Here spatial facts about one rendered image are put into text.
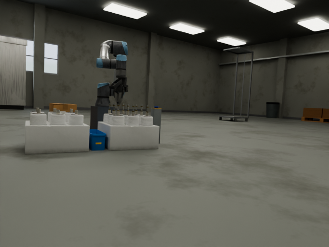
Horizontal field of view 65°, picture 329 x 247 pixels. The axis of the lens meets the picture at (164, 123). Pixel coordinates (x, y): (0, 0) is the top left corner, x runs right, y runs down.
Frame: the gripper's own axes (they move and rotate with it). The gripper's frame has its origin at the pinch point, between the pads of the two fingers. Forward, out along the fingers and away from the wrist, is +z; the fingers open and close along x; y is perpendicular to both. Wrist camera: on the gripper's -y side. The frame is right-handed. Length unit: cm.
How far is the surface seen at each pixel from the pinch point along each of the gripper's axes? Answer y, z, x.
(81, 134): -26.4, 22.1, 9.6
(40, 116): -45, 11, 27
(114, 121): -4.0, 13.5, -0.7
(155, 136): 19.1, 25.0, -22.6
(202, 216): -78, 34, -94
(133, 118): 6.5, 11.4, -9.8
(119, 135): -4.8, 23.1, -5.7
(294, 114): 1012, 18, -115
